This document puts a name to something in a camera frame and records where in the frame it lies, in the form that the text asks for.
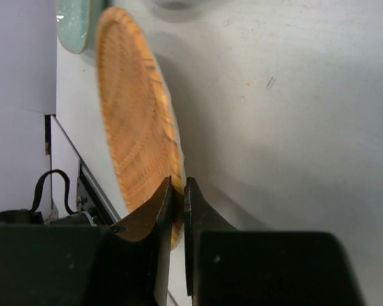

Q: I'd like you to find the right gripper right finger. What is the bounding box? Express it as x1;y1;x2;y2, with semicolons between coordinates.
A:
184;177;364;305

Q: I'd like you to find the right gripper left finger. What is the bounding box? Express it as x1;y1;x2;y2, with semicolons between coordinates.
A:
0;178;172;305

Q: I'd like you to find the woven bamboo round plate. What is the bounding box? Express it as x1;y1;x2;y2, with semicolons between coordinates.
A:
96;6;186;248

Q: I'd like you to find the mint green rectangular plate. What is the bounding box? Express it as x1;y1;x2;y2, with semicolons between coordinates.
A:
55;0;107;54

